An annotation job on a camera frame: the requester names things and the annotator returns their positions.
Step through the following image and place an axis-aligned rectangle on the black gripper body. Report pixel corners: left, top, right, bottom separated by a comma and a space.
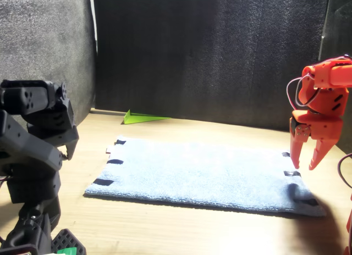
27, 124, 80, 150

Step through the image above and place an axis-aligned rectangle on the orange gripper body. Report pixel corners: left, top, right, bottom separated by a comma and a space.
289, 109, 344, 146

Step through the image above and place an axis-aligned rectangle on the light blue towel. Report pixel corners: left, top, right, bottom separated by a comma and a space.
84, 135, 327, 218

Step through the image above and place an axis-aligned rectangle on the grey foam panel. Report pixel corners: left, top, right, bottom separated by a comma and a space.
0, 0, 97, 128

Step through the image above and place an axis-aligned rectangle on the narrow black foam panel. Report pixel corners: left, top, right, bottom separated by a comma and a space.
307, 0, 352, 158

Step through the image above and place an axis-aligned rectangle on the wide black foam panel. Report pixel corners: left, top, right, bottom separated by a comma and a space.
92, 0, 331, 134

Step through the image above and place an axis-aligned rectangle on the green plastic wedge bracket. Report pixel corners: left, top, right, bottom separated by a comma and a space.
120, 109, 172, 126

